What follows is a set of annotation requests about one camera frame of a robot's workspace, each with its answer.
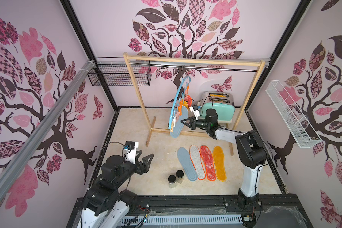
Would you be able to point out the yellow insole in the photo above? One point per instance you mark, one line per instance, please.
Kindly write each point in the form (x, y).
(219, 158)
(183, 103)

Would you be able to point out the left black lid jar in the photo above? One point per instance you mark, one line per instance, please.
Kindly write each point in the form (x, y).
(172, 180)

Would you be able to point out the black lid jar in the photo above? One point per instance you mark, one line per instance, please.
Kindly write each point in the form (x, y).
(179, 176)
(172, 180)

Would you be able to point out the red orange insole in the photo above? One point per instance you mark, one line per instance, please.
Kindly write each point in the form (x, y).
(188, 100)
(207, 158)

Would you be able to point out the mint green toaster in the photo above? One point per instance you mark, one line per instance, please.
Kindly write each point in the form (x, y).
(223, 103)

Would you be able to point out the black wire basket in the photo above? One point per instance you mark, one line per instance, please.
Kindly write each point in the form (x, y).
(115, 73)

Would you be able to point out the orange rimmed grey insole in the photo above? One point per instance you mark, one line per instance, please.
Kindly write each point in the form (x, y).
(197, 162)

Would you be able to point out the aluminium frame bar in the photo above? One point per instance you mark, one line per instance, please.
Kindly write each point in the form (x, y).
(9, 175)

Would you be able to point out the right black lid jar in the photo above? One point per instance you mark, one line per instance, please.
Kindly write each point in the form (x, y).
(179, 176)

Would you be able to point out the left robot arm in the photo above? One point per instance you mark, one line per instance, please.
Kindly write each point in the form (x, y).
(104, 206)

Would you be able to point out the white slotted cable duct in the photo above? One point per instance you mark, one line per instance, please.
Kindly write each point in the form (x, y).
(182, 220)

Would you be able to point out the wooden clothes rack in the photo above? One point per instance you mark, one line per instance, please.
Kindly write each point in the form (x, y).
(190, 63)

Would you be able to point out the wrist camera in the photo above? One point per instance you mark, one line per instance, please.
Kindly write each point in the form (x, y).
(130, 149)
(195, 109)

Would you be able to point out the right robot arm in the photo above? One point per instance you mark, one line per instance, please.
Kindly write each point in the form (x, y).
(251, 150)

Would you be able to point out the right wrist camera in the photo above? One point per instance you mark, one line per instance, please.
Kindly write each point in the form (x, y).
(195, 109)

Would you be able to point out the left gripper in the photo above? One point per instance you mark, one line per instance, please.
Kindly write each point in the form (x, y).
(145, 166)

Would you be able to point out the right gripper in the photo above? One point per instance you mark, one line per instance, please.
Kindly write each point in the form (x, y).
(192, 123)

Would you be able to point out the white wire basket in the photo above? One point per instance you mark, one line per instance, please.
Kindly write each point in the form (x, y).
(285, 100)

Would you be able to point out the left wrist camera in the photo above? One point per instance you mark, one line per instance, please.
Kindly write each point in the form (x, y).
(130, 149)

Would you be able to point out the blue clip hanger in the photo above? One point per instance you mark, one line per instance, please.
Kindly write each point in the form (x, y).
(176, 110)

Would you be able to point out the grey blue insole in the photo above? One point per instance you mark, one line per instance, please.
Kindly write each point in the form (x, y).
(186, 163)

